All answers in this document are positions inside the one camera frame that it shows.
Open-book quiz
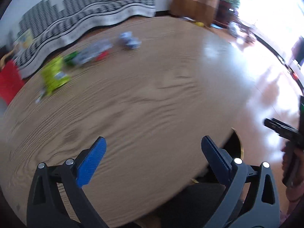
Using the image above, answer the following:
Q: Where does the white plastic bag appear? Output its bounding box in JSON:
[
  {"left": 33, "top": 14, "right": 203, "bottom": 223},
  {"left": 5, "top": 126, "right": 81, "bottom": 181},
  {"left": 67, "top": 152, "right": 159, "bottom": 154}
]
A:
[{"left": 228, "top": 21, "right": 241, "bottom": 38}]

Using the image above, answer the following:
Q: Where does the colourful picture book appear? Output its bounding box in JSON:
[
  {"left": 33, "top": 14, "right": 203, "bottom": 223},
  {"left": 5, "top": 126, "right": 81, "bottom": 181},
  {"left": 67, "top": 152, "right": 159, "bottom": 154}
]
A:
[{"left": 17, "top": 28, "right": 34, "bottom": 49}]

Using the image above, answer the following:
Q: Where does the small green box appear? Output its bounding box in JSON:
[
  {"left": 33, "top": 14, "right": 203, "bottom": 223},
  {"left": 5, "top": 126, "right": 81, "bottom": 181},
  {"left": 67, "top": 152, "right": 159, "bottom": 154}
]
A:
[{"left": 63, "top": 52, "right": 80, "bottom": 66}]

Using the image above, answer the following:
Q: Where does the wooden sofa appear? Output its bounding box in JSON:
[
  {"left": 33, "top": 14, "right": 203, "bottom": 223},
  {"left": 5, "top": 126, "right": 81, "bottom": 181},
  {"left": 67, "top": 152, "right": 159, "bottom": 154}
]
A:
[{"left": 0, "top": 50, "right": 13, "bottom": 70}]

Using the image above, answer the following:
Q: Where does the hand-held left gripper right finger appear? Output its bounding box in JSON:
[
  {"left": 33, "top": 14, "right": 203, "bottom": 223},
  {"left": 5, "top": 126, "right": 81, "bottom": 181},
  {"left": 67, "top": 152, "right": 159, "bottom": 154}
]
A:
[{"left": 201, "top": 135, "right": 281, "bottom": 228}]

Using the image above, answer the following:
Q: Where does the grey packet with red green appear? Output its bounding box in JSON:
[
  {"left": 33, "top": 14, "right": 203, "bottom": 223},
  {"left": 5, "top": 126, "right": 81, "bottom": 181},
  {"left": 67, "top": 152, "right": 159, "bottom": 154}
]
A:
[{"left": 77, "top": 39, "right": 113, "bottom": 64}]

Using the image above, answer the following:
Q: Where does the person's right hand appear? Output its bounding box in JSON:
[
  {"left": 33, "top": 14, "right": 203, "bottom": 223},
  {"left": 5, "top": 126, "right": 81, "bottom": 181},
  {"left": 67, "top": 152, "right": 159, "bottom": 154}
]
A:
[{"left": 281, "top": 141, "right": 304, "bottom": 202}]

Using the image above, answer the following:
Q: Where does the small red wrapper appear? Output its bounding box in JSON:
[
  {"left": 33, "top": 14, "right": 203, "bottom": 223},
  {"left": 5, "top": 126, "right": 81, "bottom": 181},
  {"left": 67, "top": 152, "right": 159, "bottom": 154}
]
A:
[{"left": 95, "top": 50, "right": 110, "bottom": 62}]

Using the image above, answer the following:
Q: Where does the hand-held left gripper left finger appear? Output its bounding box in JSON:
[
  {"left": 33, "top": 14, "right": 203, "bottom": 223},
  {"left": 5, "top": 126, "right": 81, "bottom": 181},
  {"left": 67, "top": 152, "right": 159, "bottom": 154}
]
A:
[{"left": 27, "top": 136, "right": 108, "bottom": 228}]

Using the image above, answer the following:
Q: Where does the crumpled blue white paper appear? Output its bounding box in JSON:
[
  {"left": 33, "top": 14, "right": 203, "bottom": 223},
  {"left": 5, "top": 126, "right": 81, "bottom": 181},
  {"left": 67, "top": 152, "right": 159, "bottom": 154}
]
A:
[
  {"left": 118, "top": 31, "right": 134, "bottom": 46},
  {"left": 125, "top": 37, "right": 142, "bottom": 50}
]

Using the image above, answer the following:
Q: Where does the yellow green snack packet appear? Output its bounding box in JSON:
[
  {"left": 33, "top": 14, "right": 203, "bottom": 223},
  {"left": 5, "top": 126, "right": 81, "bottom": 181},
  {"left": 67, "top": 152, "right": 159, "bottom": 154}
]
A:
[{"left": 41, "top": 56, "right": 71, "bottom": 96}]

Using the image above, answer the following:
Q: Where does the black-white checkered sofa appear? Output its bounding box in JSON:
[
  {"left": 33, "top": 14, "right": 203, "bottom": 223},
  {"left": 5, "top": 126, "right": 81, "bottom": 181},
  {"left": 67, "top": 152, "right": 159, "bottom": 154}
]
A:
[{"left": 12, "top": 0, "right": 157, "bottom": 79}]

